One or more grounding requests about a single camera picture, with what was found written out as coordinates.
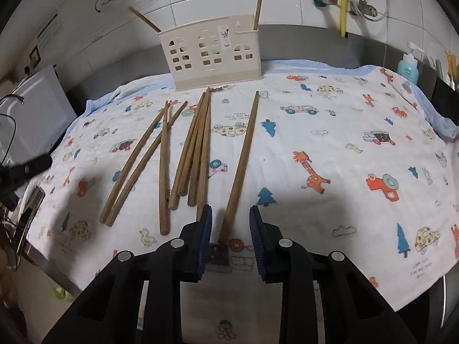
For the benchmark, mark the white microwave oven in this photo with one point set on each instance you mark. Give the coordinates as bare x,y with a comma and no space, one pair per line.
32,114

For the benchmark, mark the black sink rack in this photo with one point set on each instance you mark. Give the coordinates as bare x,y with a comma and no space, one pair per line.
444,96

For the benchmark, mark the dark smartphone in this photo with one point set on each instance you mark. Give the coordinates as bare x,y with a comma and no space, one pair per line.
30,215

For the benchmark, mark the green plastic item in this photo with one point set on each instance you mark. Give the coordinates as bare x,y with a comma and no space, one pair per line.
61,292

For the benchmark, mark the plain metal valve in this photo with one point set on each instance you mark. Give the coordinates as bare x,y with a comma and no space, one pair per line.
366,9

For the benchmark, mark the group of wooden chopsticks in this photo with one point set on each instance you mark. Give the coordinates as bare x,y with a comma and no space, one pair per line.
165,186

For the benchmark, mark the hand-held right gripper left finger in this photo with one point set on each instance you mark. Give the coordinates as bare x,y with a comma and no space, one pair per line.
204,238

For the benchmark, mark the brown wooden chopstick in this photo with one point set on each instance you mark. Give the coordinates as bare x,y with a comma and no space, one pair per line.
260,0
144,19
240,172

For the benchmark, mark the white cartoon printed cloth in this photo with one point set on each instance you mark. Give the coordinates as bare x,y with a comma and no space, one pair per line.
340,157

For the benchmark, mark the cream plastic chopstick holder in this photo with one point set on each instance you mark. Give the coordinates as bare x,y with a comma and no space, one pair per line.
211,68

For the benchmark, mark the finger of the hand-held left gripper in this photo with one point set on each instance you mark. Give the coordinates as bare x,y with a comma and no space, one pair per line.
36,166

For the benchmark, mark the black wall socket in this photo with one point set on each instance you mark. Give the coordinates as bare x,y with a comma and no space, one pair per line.
34,57

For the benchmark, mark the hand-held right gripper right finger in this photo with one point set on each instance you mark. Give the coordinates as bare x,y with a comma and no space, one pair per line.
259,243

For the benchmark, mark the blue soap dispenser bottle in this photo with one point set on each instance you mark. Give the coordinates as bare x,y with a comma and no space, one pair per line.
408,68

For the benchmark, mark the white wall label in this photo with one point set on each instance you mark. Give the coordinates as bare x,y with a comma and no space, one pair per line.
47,32

